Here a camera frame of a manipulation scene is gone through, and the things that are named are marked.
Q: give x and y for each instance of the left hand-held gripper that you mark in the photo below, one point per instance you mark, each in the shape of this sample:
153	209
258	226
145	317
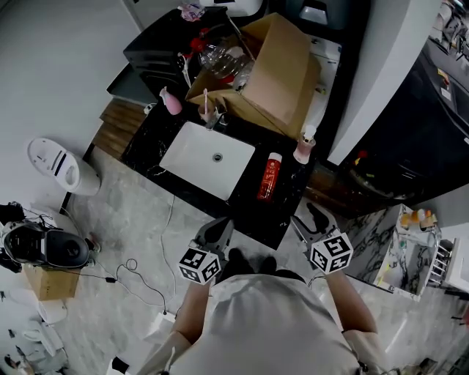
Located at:
198	265

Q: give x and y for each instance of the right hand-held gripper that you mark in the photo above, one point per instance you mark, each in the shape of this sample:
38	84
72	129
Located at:
331	254

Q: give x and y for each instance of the red bottle with white cap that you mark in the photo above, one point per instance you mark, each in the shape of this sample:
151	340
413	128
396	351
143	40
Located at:
269	177

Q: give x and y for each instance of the person's right forearm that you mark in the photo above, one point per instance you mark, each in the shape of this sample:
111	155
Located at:
351	304

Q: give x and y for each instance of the person's left forearm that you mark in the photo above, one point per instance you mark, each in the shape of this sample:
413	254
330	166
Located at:
192	311

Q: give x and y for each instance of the pink pump bottle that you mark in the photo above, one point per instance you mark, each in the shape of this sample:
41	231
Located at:
305	148

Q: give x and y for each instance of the orange bottle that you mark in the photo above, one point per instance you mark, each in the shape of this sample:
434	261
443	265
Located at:
415	217

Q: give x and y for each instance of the pink soap dispenser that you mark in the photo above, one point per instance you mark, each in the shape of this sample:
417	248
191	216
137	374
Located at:
172	104

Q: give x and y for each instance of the clear plastic bottle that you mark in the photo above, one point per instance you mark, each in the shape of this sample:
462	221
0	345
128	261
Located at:
223	60

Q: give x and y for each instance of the person's black left shoe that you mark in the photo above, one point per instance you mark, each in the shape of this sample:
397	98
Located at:
238	263

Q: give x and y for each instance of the person's black shoe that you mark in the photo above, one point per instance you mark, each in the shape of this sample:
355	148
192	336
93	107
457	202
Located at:
267	265
238	263

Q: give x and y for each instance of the marble pattern cabinet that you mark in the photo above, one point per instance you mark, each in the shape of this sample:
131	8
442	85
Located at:
370	234

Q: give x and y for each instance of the person's black right shoe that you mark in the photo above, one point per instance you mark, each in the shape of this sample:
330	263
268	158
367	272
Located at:
267	265

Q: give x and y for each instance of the white sink basin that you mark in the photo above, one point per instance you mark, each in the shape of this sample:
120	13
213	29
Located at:
198	165

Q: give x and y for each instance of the white power strip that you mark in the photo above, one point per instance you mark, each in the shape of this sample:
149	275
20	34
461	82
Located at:
165	318

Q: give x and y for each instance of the black marble vanity table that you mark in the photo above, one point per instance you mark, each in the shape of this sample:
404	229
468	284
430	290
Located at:
146	154

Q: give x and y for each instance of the person's white shirt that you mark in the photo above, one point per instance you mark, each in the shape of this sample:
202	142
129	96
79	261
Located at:
271	329

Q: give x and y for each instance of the chrome faucet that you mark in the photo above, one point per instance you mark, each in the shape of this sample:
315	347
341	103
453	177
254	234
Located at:
216	119

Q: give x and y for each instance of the pink cup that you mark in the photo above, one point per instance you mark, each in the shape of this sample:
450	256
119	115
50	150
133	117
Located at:
206	116

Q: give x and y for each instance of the pink toothbrush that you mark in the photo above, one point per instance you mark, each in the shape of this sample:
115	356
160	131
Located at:
205	99

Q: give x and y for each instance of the wooden step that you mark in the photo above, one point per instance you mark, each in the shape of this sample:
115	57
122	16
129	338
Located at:
117	128

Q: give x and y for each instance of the white toilet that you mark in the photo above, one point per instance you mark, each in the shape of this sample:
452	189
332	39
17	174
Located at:
80	179

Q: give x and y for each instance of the large black machine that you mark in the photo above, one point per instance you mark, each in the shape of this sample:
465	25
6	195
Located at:
421	128

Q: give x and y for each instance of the black round appliance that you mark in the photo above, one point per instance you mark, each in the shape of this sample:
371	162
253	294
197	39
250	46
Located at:
67	249

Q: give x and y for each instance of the white side cabinet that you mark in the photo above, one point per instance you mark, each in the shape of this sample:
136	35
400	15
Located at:
459	267

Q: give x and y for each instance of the large cardboard box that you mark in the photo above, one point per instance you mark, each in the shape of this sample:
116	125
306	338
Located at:
282	73

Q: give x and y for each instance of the small cardboard box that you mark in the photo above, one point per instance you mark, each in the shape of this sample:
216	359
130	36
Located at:
51	283

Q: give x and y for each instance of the grey platform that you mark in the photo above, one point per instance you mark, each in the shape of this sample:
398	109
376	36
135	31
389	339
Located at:
128	88

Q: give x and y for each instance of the grey black appliance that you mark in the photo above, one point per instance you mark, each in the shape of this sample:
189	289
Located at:
25	243

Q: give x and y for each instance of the black drawer cabinet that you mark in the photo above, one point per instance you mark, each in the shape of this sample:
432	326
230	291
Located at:
157	55

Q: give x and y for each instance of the red plastic item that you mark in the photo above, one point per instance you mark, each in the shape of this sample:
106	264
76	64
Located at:
199	42

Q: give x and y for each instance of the grey rounded appliance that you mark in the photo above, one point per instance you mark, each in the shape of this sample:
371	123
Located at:
318	12

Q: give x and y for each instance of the pink white bag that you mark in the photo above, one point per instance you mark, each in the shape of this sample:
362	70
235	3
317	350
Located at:
192	11

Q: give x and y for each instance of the white rounded appliance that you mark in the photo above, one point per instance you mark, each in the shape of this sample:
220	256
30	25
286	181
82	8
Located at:
231	6

